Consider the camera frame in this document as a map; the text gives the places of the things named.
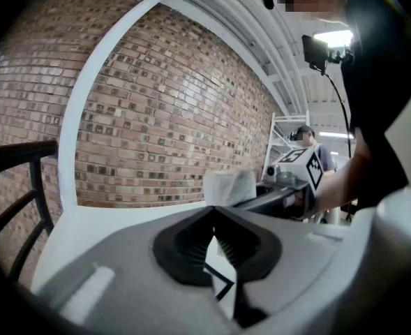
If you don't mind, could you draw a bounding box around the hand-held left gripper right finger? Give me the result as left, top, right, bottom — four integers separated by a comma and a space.
211, 206, 283, 329

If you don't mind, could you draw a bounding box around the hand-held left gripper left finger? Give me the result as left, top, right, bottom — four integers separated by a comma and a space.
151, 206, 216, 287

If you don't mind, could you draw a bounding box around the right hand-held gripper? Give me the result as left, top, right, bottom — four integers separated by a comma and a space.
234, 147, 324, 221

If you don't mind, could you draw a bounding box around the beige wiping cloth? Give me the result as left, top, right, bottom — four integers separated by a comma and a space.
203, 167, 257, 208

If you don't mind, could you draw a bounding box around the black framed leaf picture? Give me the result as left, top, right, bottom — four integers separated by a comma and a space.
203, 262, 236, 303

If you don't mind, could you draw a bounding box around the person's right forearm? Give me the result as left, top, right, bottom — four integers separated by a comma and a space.
315, 151, 375, 216

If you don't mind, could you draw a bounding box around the white metal shelf rack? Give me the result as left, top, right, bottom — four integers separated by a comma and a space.
262, 111, 311, 181

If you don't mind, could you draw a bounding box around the long ceiling light strip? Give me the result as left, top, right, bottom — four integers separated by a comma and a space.
317, 131, 355, 140

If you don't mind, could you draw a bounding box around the black chest-mounted monitor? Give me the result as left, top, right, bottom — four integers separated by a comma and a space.
301, 34, 354, 72

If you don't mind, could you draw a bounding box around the person's black shirt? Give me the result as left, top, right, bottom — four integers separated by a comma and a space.
341, 0, 411, 209

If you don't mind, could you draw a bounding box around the white pipe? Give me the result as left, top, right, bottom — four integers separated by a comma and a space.
57, 0, 177, 209

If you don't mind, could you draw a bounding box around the bright ceiling light panel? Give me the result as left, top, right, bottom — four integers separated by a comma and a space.
312, 29, 354, 49

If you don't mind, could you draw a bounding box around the black monitor cable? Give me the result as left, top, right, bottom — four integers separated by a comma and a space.
321, 68, 353, 158

